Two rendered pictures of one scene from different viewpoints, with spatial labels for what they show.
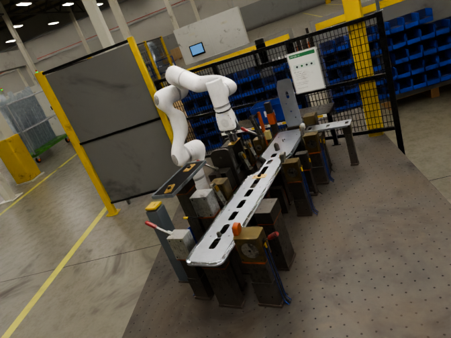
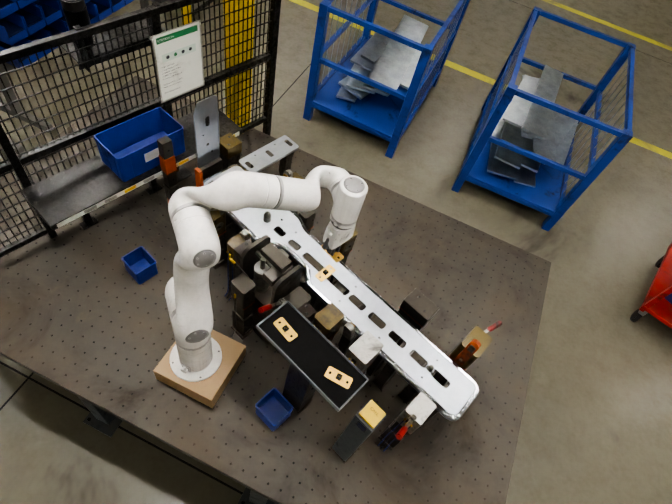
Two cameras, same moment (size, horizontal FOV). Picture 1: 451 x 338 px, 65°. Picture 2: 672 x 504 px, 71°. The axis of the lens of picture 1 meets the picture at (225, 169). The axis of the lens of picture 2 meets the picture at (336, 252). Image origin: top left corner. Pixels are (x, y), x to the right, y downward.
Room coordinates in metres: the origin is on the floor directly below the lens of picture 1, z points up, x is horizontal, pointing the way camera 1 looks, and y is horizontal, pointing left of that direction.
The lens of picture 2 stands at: (1.86, 0.85, 2.55)
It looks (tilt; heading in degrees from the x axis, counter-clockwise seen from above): 54 degrees down; 266
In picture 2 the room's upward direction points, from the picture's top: 17 degrees clockwise
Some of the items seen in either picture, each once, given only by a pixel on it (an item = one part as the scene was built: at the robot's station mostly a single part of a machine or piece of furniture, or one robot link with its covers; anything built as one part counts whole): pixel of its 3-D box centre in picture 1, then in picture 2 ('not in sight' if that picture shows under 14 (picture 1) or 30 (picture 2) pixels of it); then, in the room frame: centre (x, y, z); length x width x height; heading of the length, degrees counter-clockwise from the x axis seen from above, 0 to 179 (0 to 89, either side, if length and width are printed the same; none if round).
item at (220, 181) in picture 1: (227, 210); (319, 340); (1.77, 0.07, 0.89); 0.12 x 0.08 x 0.38; 57
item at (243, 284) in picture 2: not in sight; (239, 310); (2.09, 0.03, 0.89); 0.09 x 0.08 x 0.38; 57
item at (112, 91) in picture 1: (121, 135); not in sight; (4.42, 1.06, 1.00); 1.34 x 0.14 x 2.00; 76
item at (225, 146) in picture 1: (237, 179); (268, 293); (2.00, -0.05, 0.95); 0.18 x 0.13 x 0.49; 147
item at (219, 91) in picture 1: (217, 92); (348, 198); (1.81, -0.10, 1.52); 0.09 x 0.08 x 0.13; 122
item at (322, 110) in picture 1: (274, 120); (142, 159); (2.67, -0.49, 1.02); 0.90 x 0.22 x 0.03; 57
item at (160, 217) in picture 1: (172, 244); (356, 433); (1.58, 0.39, 0.92); 0.08 x 0.08 x 0.44; 57
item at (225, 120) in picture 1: (226, 118); (339, 228); (1.81, -0.10, 1.37); 0.10 x 0.07 x 0.11; 53
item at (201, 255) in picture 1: (260, 178); (330, 276); (1.79, -0.16, 1.00); 1.38 x 0.22 x 0.02; 147
